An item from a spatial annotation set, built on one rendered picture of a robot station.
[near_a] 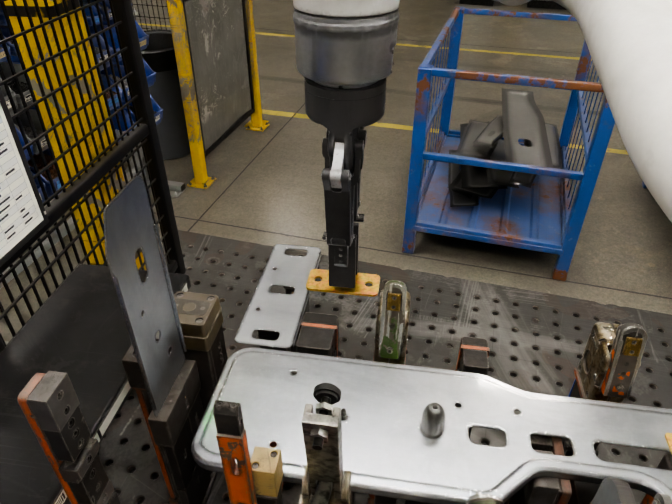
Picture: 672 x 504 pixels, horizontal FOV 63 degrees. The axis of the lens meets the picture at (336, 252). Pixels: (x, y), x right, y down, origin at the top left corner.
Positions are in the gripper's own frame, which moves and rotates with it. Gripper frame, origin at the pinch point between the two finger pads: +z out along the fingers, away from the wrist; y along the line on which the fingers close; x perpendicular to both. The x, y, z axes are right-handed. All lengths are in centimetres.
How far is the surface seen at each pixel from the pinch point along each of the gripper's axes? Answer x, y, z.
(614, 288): -107, 168, 129
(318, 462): 0.3, -16.0, 15.9
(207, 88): 118, 259, 76
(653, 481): -41, -4, 29
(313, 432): 0.4, -17.5, 8.7
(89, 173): 55, 37, 13
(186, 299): 28.2, 15.0, 23.1
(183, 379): 25.2, 3.4, 29.1
